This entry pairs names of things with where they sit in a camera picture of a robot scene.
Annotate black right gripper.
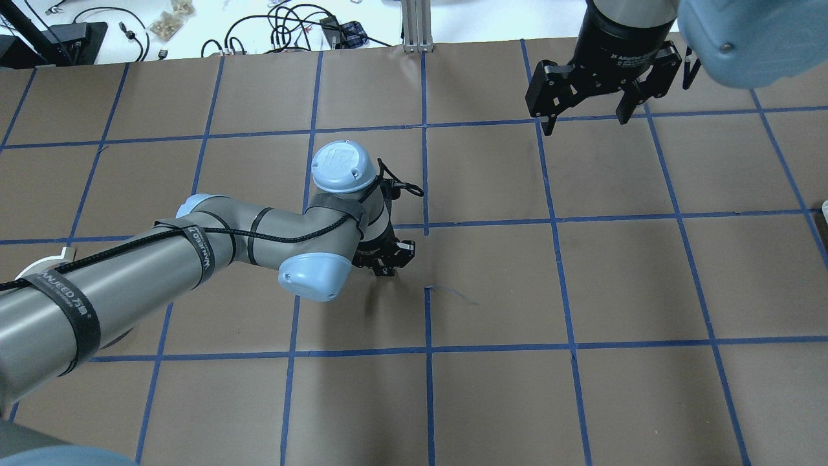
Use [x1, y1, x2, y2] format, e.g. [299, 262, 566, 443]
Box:
[525, 1, 682, 137]

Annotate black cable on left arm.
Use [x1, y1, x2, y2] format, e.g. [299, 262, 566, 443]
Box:
[0, 159, 425, 292]

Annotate bags of small parts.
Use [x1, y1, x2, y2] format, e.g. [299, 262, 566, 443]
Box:
[146, 1, 196, 43]

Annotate black box on bench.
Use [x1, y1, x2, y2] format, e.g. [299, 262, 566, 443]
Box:
[1, 23, 109, 70]

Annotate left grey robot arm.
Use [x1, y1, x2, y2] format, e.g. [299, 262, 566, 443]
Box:
[1, 140, 424, 405]

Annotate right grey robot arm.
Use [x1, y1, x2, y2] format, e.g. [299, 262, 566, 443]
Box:
[525, 1, 827, 136]

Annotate aluminium frame post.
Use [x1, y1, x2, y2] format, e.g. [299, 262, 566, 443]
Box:
[399, 0, 435, 54]

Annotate tangled black cables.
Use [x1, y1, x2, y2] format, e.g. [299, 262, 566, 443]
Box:
[201, 3, 393, 58]

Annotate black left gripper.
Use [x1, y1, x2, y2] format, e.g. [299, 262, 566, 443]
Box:
[353, 178, 416, 277]

